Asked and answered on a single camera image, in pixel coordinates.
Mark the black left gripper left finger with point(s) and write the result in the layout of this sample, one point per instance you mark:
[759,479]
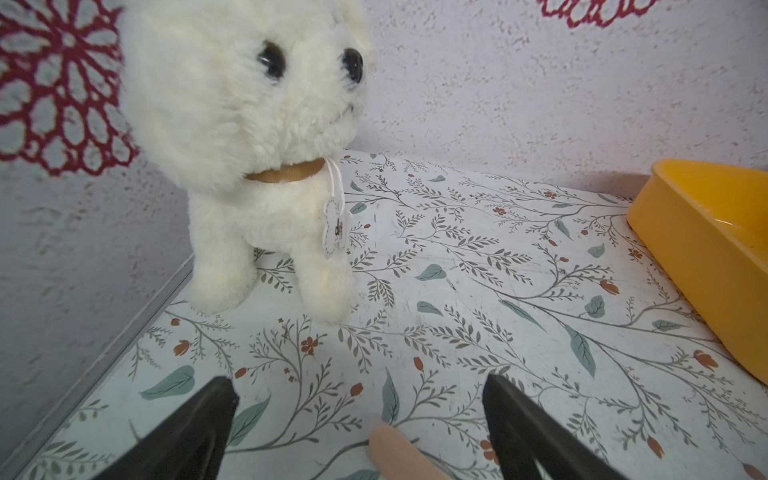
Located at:
[189,444]

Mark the yellow storage box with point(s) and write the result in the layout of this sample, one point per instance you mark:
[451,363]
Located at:
[706,225]

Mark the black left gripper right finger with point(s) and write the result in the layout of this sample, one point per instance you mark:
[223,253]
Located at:
[528,442]

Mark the pink fruit knife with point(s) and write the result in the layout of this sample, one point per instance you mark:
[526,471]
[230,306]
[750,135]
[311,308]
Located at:
[396,458]

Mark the white plush dog toy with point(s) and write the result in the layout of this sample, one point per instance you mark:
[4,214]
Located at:
[247,107]

